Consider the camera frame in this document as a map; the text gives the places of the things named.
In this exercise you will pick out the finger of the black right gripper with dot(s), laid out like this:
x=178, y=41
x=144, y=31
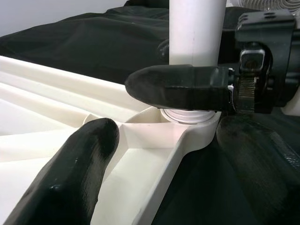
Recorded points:
x=175, y=86
x=164, y=48

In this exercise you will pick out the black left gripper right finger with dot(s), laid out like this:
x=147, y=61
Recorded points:
x=269, y=159

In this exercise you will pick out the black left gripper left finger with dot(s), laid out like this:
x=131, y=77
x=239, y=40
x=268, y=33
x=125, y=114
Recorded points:
x=65, y=175

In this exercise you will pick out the white plastic table leg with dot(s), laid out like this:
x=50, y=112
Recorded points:
x=194, y=30

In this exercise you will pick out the white plastic table top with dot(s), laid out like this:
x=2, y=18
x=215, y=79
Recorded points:
x=58, y=112

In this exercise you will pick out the white standing fan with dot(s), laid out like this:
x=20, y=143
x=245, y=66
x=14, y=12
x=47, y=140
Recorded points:
x=257, y=2

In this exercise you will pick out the black cloth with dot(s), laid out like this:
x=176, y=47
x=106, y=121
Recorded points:
x=93, y=39

